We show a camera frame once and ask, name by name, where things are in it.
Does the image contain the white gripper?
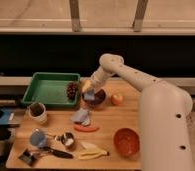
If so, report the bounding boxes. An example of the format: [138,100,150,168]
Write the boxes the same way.
[82,74,106,93]

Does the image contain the purple bowl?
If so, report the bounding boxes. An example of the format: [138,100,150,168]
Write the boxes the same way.
[82,89,106,107]

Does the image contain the blue sponge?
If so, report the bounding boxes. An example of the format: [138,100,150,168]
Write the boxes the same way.
[84,92,95,101]

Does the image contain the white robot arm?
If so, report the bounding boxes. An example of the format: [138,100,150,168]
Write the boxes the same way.
[83,53,195,171]

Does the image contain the orange bowl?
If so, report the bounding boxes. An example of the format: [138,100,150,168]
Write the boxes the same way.
[113,128,140,157]

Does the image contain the small apple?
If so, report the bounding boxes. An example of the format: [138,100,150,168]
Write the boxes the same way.
[111,93,123,106]

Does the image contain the brown pine cone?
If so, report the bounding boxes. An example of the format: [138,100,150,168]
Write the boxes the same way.
[67,82,78,100]

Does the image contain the green plastic tray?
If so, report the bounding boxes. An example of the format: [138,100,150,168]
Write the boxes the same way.
[22,72,80,108]

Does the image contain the orange carrot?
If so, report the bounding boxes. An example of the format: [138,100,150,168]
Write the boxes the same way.
[74,124,99,132]

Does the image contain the metal measuring cup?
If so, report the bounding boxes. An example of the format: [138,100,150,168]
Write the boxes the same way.
[55,132,75,148]

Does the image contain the white mug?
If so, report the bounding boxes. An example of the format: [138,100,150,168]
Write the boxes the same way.
[27,102,47,124]

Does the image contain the yellow banana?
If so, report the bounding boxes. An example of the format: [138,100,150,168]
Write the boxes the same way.
[77,142,109,160]

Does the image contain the blue book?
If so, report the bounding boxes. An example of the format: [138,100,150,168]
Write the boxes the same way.
[0,109,23,126]

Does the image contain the small dark metal object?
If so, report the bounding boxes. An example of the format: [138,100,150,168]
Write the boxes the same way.
[19,149,36,166]

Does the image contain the black handled tool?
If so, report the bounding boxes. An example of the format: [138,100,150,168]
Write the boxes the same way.
[40,146,74,159]

